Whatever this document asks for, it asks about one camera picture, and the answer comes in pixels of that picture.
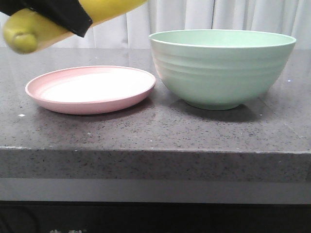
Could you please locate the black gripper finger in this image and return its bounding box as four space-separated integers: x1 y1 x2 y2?
0 0 93 37

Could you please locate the yellow banana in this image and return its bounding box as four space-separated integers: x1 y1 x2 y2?
2 0 145 54

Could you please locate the pink plate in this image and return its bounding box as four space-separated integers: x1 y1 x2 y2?
25 66 156 115

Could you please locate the green bowl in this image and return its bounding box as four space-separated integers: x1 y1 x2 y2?
149 29 296 110

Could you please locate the white curtain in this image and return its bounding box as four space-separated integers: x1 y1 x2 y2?
0 0 311 50

